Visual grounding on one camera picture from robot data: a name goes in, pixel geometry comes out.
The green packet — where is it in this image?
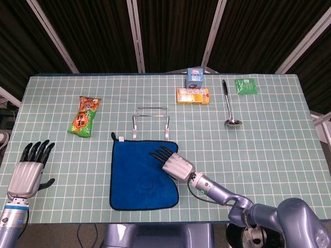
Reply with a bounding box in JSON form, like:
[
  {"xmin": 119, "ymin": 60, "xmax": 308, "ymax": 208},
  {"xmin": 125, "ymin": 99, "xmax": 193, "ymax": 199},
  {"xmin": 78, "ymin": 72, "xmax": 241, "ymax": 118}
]
[{"xmin": 234, "ymin": 78, "xmax": 259, "ymax": 96}]

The yellow flat box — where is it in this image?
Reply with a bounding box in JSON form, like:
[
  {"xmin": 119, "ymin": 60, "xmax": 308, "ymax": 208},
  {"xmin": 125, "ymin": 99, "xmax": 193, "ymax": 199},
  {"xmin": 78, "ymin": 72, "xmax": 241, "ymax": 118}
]
[{"xmin": 176, "ymin": 87, "xmax": 210, "ymax": 105}]

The black floor cable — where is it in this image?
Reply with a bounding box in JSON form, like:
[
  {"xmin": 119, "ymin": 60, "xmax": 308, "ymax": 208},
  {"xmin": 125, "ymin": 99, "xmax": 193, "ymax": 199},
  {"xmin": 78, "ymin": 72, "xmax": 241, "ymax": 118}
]
[{"xmin": 76, "ymin": 223, "xmax": 99, "ymax": 248}]

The metal wire rack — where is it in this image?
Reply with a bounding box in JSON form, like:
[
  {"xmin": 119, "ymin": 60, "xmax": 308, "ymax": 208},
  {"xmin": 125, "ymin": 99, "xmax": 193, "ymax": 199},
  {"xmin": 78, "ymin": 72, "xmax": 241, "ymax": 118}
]
[{"xmin": 132, "ymin": 105, "xmax": 171, "ymax": 141}]

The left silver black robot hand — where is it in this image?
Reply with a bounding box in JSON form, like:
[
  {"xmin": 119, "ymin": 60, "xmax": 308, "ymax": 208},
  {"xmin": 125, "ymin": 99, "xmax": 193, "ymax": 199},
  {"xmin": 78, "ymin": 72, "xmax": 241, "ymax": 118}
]
[{"xmin": 7, "ymin": 139, "xmax": 56, "ymax": 199}]

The green orange snack bag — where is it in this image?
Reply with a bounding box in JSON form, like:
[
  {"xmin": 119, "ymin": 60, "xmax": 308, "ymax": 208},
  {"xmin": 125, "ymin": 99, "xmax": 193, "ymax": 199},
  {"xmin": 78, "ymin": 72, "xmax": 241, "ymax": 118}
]
[{"xmin": 67, "ymin": 96, "xmax": 101, "ymax": 138}]

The green grid table mat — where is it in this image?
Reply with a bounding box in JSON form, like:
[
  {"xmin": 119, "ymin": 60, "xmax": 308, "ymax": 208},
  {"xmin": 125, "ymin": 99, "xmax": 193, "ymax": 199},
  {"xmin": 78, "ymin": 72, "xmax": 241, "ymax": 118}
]
[{"xmin": 0, "ymin": 73, "xmax": 331, "ymax": 224}]

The blue-grey robot torso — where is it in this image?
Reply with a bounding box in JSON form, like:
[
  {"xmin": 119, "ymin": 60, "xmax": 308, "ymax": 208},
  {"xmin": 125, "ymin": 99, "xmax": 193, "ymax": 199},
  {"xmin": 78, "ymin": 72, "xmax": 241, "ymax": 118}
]
[{"xmin": 102, "ymin": 223, "xmax": 215, "ymax": 248}]

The aluminium frame post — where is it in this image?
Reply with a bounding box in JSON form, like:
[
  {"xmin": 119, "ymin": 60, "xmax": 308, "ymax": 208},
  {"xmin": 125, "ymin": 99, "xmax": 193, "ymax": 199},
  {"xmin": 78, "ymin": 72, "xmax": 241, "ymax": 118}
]
[
  {"xmin": 25, "ymin": 0, "xmax": 80, "ymax": 74},
  {"xmin": 201, "ymin": 0, "xmax": 228, "ymax": 71},
  {"xmin": 275, "ymin": 7, "xmax": 331, "ymax": 74},
  {"xmin": 126, "ymin": 0, "xmax": 146, "ymax": 73}
]

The blue towel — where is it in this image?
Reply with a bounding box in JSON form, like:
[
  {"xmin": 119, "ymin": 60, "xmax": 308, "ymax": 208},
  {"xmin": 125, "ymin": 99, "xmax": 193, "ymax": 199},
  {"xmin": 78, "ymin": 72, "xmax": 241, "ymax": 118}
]
[{"xmin": 109, "ymin": 132, "xmax": 179, "ymax": 211}]

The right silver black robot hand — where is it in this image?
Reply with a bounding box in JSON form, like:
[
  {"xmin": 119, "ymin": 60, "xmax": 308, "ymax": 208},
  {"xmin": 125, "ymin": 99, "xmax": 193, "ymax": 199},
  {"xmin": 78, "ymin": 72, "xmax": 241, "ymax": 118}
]
[{"xmin": 149, "ymin": 145, "xmax": 195, "ymax": 182}]

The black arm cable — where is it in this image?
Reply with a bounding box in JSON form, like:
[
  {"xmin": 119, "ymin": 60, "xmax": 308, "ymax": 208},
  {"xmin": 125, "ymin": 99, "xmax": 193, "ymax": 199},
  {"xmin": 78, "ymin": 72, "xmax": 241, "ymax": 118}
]
[{"xmin": 186, "ymin": 173, "xmax": 249, "ymax": 208}]

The metal ladle black handle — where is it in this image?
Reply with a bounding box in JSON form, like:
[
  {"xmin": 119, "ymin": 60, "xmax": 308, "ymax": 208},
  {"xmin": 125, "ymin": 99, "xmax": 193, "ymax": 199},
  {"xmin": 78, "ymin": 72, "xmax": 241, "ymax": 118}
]
[{"xmin": 221, "ymin": 79, "xmax": 243, "ymax": 129}]

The light blue carton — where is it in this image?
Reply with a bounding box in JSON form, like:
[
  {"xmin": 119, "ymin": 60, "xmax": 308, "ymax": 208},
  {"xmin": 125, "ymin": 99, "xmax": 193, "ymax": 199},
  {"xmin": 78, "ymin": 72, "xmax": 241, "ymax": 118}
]
[{"xmin": 185, "ymin": 67, "xmax": 204, "ymax": 89}]

